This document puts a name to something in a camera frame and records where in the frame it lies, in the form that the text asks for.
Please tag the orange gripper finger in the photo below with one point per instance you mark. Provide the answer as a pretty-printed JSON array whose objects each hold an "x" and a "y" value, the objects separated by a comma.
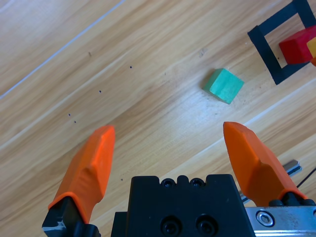
[
  {"x": 256, "y": 168},
  {"x": 314, "y": 62},
  {"x": 91, "y": 168}
]

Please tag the yellow wooden block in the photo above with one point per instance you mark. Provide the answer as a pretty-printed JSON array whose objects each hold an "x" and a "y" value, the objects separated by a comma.
[{"x": 312, "y": 48}]

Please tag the red wooden block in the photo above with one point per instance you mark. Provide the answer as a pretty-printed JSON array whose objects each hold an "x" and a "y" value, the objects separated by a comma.
[{"x": 293, "y": 49}]

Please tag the green wooden block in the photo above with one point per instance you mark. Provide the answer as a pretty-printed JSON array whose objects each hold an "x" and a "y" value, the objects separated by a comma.
[{"x": 223, "y": 85}]

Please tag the black tape square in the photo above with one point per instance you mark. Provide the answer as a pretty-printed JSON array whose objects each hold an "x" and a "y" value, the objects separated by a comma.
[{"x": 261, "y": 42}]

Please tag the aluminium profile rail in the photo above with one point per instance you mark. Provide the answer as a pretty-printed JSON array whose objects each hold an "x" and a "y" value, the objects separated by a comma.
[{"x": 292, "y": 166}]

